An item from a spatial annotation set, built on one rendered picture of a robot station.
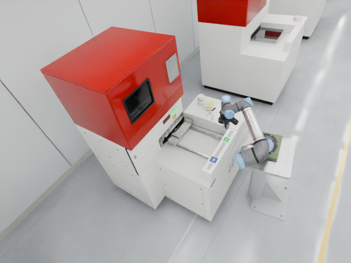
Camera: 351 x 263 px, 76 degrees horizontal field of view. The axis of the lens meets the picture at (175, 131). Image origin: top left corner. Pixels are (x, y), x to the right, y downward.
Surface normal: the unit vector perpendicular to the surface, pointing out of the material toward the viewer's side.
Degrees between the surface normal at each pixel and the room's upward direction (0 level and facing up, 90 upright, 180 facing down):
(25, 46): 90
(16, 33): 90
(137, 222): 0
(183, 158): 0
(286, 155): 0
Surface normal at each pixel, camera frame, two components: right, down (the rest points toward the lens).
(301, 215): -0.15, -0.68
